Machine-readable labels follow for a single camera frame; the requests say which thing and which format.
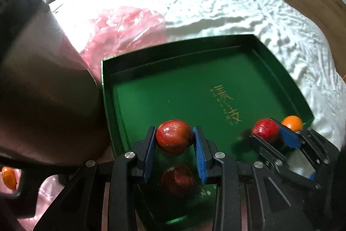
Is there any green tray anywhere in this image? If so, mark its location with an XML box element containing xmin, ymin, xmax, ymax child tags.
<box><xmin>101</xmin><ymin>34</ymin><xmax>315</xmax><ymax>229</ymax></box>

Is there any orange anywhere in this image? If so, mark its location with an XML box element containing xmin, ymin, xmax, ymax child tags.
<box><xmin>281</xmin><ymin>115</ymin><xmax>303</xmax><ymax>132</ymax></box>
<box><xmin>1</xmin><ymin>167</ymin><xmax>17</xmax><ymax>191</ymax></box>

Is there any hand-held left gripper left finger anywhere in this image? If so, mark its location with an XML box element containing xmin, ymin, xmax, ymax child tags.
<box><xmin>34</xmin><ymin>125</ymin><xmax>158</xmax><ymax>231</ymax></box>

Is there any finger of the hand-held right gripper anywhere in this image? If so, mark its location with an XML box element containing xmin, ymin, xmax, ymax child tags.
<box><xmin>250</xmin><ymin>135</ymin><xmax>322</xmax><ymax>191</ymax></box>
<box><xmin>270</xmin><ymin>118</ymin><xmax>338</xmax><ymax>164</ymax></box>

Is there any white bed sheet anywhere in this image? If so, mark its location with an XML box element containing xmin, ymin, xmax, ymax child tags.
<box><xmin>49</xmin><ymin>0</ymin><xmax>344</xmax><ymax>150</ymax></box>

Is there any pink plastic bag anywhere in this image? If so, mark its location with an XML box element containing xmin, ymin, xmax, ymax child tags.
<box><xmin>16</xmin><ymin>5</ymin><xmax>166</xmax><ymax>231</ymax></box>

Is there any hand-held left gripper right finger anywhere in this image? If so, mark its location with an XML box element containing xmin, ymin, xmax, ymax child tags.
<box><xmin>192</xmin><ymin>125</ymin><xmax>292</xmax><ymax>231</ymax></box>

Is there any red apple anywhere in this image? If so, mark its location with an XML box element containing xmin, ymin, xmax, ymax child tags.
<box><xmin>251</xmin><ymin>118</ymin><xmax>280</xmax><ymax>143</ymax></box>
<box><xmin>155</xmin><ymin>120</ymin><xmax>194</xmax><ymax>156</ymax></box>

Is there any dark brown cloth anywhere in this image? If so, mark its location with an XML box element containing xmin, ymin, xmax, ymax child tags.
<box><xmin>0</xmin><ymin>0</ymin><xmax>109</xmax><ymax>231</ymax></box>

